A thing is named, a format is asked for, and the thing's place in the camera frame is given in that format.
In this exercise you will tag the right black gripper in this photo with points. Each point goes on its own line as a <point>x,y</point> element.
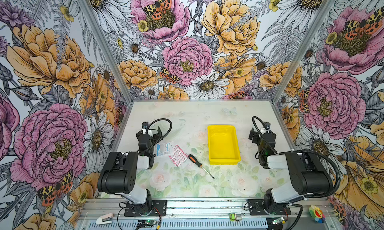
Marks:
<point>256,135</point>

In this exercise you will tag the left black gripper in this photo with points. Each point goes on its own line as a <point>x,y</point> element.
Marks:
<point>158,136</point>

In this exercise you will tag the orange black handled screwdriver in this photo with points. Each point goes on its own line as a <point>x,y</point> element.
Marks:
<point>198,164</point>

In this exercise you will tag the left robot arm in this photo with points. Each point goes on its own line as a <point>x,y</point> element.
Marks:
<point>118,176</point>

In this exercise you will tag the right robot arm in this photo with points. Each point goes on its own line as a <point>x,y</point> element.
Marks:
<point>312,175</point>

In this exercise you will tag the yellow plastic bin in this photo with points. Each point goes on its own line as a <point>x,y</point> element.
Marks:
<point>223,145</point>

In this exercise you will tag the blue white packet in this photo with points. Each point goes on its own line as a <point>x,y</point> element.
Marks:
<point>164,149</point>

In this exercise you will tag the pink patterned packet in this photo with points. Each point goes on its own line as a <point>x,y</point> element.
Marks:
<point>178,157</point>

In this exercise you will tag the green circuit board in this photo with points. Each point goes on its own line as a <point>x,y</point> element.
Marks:
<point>146,223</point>
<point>277,221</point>

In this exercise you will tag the right green circuit board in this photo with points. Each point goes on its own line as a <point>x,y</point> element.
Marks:
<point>277,221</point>

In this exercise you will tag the small green display module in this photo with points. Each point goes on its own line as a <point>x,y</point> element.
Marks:
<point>235,217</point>

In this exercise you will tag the pink white stapler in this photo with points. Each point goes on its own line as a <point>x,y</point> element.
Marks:
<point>105,219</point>

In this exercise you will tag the colourful round toy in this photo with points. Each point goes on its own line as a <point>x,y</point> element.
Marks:
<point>317,214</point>

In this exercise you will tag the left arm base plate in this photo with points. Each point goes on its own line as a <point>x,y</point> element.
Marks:
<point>155,209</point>

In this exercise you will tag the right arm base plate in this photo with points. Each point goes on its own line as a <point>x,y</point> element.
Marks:
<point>258,207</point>

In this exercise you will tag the white slotted cable duct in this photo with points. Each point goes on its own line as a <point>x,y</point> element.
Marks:
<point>214,224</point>

